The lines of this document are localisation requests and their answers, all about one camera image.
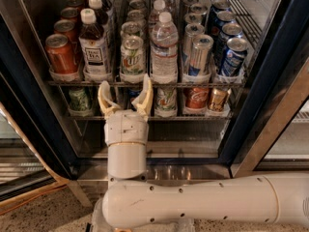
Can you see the glass fridge door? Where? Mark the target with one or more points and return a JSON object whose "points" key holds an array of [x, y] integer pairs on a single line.
{"points": [[267, 136]]}

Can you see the blue pepsi can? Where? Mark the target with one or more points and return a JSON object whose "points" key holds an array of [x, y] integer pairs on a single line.
{"points": [[234, 54], [228, 31], [220, 20]]}

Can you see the pepsi can lower shelf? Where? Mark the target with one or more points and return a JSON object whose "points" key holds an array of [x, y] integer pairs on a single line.
{"points": [[132, 95]]}

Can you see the front silver energy drink can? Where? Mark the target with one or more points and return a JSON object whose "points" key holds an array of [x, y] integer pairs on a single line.
{"points": [[200, 55]]}

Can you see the front blue pepsi can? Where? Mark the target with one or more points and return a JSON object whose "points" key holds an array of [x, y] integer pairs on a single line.
{"points": [[234, 54]]}

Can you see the orange soda can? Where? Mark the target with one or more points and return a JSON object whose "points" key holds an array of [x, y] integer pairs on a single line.
{"points": [[60, 53], [70, 13], [68, 28]]}

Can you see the front tea bottle white cap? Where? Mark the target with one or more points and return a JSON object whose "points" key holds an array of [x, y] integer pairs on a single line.
{"points": [[93, 44]]}

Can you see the silver energy drink can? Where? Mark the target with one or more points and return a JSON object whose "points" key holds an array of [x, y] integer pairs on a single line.
{"points": [[200, 55], [190, 32]]}

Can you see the top wire shelf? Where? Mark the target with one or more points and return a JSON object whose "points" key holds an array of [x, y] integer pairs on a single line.
{"points": [[123, 84]]}

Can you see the lower wire shelf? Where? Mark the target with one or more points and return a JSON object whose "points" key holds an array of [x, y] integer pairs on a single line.
{"points": [[156, 118]]}

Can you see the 7up can top shelf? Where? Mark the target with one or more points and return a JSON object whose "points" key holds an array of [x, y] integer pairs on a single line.
{"points": [[133, 57]]}

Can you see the gold brown can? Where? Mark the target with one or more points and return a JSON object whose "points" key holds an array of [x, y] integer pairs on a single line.
{"points": [[217, 99]]}

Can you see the green can lower shelf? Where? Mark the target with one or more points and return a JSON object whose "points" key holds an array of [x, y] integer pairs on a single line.
{"points": [[79, 99]]}

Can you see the clear plastic bin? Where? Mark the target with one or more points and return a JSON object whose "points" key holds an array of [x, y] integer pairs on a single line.
{"points": [[99, 224]]}

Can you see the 7up can shelf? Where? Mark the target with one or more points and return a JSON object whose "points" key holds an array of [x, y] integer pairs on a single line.
{"points": [[166, 99], [133, 57]]}

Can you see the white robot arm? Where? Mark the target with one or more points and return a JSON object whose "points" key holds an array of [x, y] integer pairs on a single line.
{"points": [[130, 203]]}

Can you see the front orange soda can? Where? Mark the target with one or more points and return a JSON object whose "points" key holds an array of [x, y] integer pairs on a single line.
{"points": [[60, 53]]}

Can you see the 7up can lower shelf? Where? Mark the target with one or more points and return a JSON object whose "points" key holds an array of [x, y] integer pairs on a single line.
{"points": [[166, 99]]}

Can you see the wire shelf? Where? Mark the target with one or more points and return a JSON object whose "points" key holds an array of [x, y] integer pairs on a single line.
{"points": [[123, 84], [156, 118]]}

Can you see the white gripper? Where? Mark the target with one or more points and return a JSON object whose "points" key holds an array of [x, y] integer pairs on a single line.
{"points": [[126, 128]]}

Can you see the red coca-cola can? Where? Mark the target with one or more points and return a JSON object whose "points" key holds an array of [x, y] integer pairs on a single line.
{"points": [[196, 97]]}

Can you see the front clear water bottle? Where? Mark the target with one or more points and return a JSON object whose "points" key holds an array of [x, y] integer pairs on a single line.
{"points": [[164, 46]]}

